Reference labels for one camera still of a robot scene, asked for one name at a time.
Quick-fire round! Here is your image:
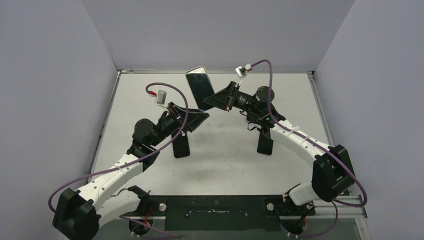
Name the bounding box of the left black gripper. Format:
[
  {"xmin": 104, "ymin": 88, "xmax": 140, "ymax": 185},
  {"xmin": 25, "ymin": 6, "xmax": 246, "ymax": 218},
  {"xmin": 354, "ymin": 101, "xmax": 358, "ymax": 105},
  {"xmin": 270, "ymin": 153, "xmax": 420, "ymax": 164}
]
[{"xmin": 150, "ymin": 101, "xmax": 209, "ymax": 147}]

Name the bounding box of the black phone case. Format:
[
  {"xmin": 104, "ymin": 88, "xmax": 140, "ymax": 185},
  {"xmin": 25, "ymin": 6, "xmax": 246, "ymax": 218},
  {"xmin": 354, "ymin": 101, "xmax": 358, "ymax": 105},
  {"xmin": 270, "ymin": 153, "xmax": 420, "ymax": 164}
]
[{"xmin": 171, "ymin": 130, "xmax": 191, "ymax": 159}]

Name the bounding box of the phone pink case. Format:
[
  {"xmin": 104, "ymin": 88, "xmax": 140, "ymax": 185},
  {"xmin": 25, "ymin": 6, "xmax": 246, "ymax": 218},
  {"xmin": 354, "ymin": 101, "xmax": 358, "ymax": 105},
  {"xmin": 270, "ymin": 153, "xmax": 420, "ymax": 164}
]
[{"xmin": 185, "ymin": 66, "xmax": 215, "ymax": 112}]

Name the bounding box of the white-edged black phone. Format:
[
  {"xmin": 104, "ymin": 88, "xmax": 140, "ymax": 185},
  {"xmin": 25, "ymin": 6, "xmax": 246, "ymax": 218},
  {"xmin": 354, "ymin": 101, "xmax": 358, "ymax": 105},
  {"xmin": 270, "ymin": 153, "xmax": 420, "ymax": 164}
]
[{"xmin": 256, "ymin": 133, "xmax": 274, "ymax": 156}]

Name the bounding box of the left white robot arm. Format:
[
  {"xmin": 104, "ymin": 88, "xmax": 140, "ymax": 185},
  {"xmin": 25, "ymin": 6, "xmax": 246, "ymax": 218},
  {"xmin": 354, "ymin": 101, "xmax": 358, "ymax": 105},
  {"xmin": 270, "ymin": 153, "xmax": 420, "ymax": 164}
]
[{"xmin": 52, "ymin": 102, "xmax": 210, "ymax": 240}]

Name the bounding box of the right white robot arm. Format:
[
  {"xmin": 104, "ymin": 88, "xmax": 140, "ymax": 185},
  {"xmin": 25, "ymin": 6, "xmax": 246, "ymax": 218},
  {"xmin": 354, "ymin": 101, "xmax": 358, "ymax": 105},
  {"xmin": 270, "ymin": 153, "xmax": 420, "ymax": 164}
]
[{"xmin": 203, "ymin": 81, "xmax": 354, "ymax": 215}]

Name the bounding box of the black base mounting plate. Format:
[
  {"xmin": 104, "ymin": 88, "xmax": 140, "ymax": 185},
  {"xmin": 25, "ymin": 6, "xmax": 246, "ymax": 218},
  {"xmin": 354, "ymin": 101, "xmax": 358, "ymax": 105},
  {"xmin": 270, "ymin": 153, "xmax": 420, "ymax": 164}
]
[{"xmin": 126, "ymin": 195, "xmax": 316, "ymax": 232}]

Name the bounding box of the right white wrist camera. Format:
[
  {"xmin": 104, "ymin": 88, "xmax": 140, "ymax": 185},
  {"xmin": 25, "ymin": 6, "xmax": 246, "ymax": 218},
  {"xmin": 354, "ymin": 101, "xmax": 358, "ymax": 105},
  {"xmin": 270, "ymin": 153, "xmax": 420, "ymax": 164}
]
[{"xmin": 235, "ymin": 66, "xmax": 247, "ymax": 87}]

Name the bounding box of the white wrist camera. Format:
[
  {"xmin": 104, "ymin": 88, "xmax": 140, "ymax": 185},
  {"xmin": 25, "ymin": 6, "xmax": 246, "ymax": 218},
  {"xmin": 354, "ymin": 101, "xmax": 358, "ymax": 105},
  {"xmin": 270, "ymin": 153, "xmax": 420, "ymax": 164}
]
[
  {"xmin": 155, "ymin": 90, "xmax": 168, "ymax": 108},
  {"xmin": 235, "ymin": 66, "xmax": 247, "ymax": 87}
]

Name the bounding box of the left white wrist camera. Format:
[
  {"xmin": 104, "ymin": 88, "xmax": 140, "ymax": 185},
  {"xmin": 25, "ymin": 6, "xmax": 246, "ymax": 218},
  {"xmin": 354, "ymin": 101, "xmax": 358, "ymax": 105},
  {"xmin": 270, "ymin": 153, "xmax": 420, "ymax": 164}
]
[{"xmin": 155, "ymin": 90, "xmax": 168, "ymax": 108}]

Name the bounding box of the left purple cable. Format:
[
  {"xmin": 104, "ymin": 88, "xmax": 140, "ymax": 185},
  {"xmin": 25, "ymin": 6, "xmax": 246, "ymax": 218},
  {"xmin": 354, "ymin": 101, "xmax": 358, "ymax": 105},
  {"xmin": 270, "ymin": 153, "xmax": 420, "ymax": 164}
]
[{"xmin": 47, "ymin": 82, "xmax": 190, "ymax": 239}]

